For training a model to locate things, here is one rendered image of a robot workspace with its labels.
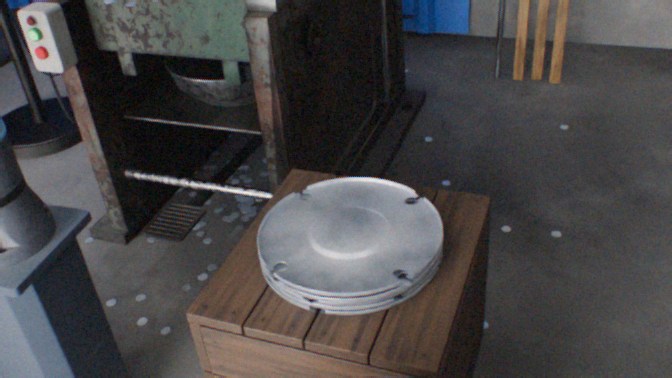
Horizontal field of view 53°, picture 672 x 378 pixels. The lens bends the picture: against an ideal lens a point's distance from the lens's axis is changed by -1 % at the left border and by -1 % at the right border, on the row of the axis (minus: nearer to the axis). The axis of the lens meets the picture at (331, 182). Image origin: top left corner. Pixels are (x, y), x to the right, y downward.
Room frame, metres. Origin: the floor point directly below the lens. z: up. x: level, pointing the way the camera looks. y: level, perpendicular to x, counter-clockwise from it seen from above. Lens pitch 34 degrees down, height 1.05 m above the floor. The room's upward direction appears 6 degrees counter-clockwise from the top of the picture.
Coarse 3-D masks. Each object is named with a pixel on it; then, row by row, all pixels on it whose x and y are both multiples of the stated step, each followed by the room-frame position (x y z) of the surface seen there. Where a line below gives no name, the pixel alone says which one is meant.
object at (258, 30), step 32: (256, 0) 1.22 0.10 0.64; (288, 0) 1.26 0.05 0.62; (320, 0) 1.42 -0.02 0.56; (352, 0) 1.60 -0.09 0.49; (256, 32) 1.19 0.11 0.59; (288, 32) 1.26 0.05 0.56; (320, 32) 1.35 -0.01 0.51; (352, 32) 1.59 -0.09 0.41; (256, 64) 1.19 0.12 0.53; (288, 64) 1.25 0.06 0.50; (320, 64) 1.39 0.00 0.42; (352, 64) 1.60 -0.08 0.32; (256, 96) 1.20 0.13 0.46; (288, 96) 1.23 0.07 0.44; (320, 96) 1.40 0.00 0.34; (352, 96) 1.58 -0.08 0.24; (416, 96) 1.95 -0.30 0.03; (288, 128) 1.20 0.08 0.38; (320, 128) 1.38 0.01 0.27; (352, 128) 1.57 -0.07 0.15; (384, 128) 1.76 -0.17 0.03; (288, 160) 1.18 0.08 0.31; (320, 160) 1.36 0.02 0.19; (352, 160) 1.52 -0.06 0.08; (384, 160) 1.59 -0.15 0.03
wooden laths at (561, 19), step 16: (528, 0) 2.07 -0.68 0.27; (544, 0) 2.06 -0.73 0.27; (560, 0) 2.03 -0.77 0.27; (544, 16) 2.06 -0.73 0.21; (560, 16) 2.02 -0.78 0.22; (544, 32) 2.05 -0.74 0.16; (560, 32) 2.02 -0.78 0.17; (496, 48) 2.09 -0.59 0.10; (544, 48) 2.04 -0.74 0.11; (560, 48) 2.01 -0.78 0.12; (496, 64) 2.08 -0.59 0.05; (560, 64) 2.00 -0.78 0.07
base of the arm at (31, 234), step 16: (16, 192) 0.81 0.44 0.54; (32, 192) 0.85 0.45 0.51; (0, 208) 0.78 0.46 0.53; (16, 208) 0.79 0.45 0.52; (32, 208) 0.81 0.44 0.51; (48, 208) 0.86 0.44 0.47; (0, 224) 0.77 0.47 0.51; (16, 224) 0.78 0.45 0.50; (32, 224) 0.80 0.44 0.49; (48, 224) 0.82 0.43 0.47; (0, 240) 0.77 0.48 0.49; (16, 240) 0.77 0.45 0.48; (32, 240) 0.78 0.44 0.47; (48, 240) 0.80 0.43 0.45; (0, 256) 0.75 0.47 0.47; (16, 256) 0.76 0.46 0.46
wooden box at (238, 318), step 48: (288, 192) 1.02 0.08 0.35; (432, 192) 0.97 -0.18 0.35; (240, 240) 0.89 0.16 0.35; (480, 240) 0.85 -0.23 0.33; (240, 288) 0.77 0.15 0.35; (432, 288) 0.73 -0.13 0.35; (480, 288) 0.87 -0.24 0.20; (240, 336) 0.69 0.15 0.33; (288, 336) 0.66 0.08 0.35; (336, 336) 0.66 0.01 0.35; (384, 336) 0.65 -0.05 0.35; (432, 336) 0.64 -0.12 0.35; (480, 336) 0.91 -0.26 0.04
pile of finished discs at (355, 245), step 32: (320, 192) 0.95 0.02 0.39; (352, 192) 0.94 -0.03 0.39; (384, 192) 0.93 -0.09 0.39; (288, 224) 0.87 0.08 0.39; (320, 224) 0.86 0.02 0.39; (352, 224) 0.85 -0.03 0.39; (384, 224) 0.84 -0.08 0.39; (416, 224) 0.84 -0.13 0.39; (288, 256) 0.79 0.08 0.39; (320, 256) 0.78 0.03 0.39; (352, 256) 0.77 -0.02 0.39; (384, 256) 0.77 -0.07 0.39; (416, 256) 0.76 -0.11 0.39; (288, 288) 0.73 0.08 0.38; (320, 288) 0.71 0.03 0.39; (352, 288) 0.71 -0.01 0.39; (384, 288) 0.70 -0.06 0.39; (416, 288) 0.72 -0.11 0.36
